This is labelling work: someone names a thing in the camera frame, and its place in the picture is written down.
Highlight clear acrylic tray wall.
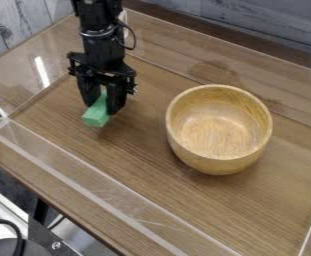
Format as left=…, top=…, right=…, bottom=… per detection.
left=0, top=4, right=311, bottom=256

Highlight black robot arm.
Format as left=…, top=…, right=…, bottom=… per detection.
left=67, top=0, right=137, bottom=115

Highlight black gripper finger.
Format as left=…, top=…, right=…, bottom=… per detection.
left=78, top=76, right=102, bottom=107
left=107, top=83, right=127, bottom=115

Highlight black cable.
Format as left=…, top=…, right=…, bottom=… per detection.
left=0, top=218, right=27, bottom=256

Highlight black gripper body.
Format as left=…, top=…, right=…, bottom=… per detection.
left=67, top=29, right=137, bottom=94

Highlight light wooden bowl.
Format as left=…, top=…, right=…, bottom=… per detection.
left=166, top=84, right=274, bottom=175

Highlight green rectangular block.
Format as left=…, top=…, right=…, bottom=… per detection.
left=82, top=92, right=110, bottom=128

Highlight black metal bracket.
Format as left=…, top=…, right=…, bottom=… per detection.
left=26, top=200, right=82, bottom=256

